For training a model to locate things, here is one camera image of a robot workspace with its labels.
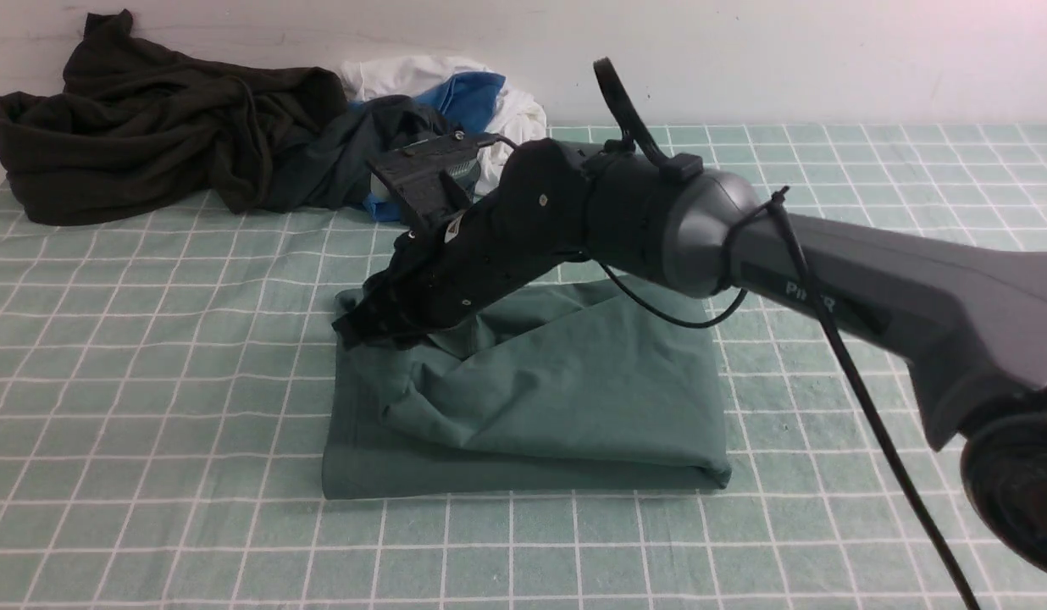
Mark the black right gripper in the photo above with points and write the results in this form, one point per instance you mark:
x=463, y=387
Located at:
x=531, y=223

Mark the green long-sleeve shirt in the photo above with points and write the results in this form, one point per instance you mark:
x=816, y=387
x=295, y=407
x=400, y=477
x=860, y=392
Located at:
x=554, y=388

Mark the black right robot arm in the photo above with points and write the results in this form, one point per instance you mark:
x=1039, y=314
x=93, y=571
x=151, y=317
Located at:
x=970, y=322

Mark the dark teal crumpled garment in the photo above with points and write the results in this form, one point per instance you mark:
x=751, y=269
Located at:
x=329, y=168

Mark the blue crumpled garment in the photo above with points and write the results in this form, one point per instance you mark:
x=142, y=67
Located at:
x=465, y=101

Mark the white crumpled garment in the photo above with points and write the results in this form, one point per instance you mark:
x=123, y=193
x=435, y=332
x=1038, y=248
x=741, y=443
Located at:
x=518, y=117

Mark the dark brown crumpled garment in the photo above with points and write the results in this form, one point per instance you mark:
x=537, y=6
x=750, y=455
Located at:
x=138, y=127

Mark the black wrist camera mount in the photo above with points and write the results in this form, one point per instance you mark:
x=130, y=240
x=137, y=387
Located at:
x=432, y=180

